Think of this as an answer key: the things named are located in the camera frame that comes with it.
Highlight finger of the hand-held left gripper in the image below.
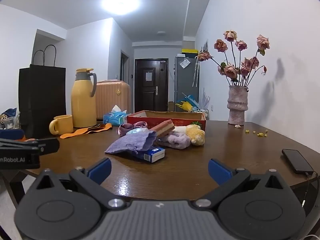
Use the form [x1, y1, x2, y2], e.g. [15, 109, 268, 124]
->
[0, 137, 60, 154]

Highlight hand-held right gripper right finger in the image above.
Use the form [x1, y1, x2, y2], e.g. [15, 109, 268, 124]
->
[194, 158, 293, 208]

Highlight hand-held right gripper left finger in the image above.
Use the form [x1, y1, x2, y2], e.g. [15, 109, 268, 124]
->
[25, 158, 127, 209]

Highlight purple towel cloth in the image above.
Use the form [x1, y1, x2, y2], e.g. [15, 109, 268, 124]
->
[104, 130, 157, 155]

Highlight yellow plush toy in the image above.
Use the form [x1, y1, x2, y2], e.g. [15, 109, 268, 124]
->
[172, 124, 206, 147]

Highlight small blue carton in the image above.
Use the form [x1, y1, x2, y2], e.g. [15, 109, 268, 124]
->
[130, 146, 166, 164]

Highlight orange-edged cardboard box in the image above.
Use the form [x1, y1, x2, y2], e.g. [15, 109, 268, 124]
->
[127, 110, 206, 132]

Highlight yellow mug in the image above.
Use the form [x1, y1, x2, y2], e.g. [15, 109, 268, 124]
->
[49, 115, 74, 135]

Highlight dark blue flat item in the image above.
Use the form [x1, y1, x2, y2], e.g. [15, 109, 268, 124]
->
[0, 129, 25, 140]

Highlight clear glass cup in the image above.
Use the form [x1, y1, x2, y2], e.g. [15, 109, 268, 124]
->
[3, 116, 21, 130]

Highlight black paper bag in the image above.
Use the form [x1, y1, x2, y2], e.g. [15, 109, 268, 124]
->
[18, 44, 67, 139]

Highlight dark blue bag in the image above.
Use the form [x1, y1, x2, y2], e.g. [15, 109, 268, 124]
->
[0, 108, 17, 120]

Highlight light blue plastic packet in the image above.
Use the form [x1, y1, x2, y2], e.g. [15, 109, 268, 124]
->
[126, 127, 148, 136]

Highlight blue tissue pack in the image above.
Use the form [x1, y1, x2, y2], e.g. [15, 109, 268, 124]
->
[103, 105, 128, 126]

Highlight scattered yellow crumbs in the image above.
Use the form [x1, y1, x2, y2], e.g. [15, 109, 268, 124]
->
[245, 129, 268, 137]

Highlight yellow thermos jug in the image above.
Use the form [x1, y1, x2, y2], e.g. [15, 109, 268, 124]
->
[71, 68, 97, 128]

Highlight pink textured vase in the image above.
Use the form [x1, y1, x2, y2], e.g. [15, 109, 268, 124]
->
[227, 85, 249, 125]

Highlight pink suitcase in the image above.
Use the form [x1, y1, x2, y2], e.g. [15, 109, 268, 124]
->
[96, 80, 131, 120]

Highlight blue and yellow plastic bags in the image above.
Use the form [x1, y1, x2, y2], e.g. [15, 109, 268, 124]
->
[175, 94, 199, 112]

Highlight black smartphone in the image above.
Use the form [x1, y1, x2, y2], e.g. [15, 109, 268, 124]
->
[282, 149, 314, 175]

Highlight dark brown door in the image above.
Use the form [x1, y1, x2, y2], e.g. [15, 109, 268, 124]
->
[135, 58, 168, 113]

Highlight grey refrigerator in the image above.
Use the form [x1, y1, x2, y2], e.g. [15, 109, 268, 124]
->
[174, 56, 200, 110]

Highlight dried pink rose bouquet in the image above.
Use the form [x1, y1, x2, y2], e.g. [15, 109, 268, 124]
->
[197, 30, 271, 88]

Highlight hanging umbrella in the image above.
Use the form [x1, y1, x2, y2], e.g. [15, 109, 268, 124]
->
[192, 57, 200, 88]

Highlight round ceiling light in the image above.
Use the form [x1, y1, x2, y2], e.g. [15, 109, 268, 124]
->
[101, 0, 140, 14]

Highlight orange fabric strap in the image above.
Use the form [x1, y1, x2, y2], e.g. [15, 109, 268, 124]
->
[60, 123, 113, 139]

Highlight wire storage cart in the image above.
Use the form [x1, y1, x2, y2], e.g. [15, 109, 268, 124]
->
[191, 107, 209, 117]

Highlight black charging cable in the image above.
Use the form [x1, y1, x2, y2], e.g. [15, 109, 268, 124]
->
[301, 171, 320, 205]

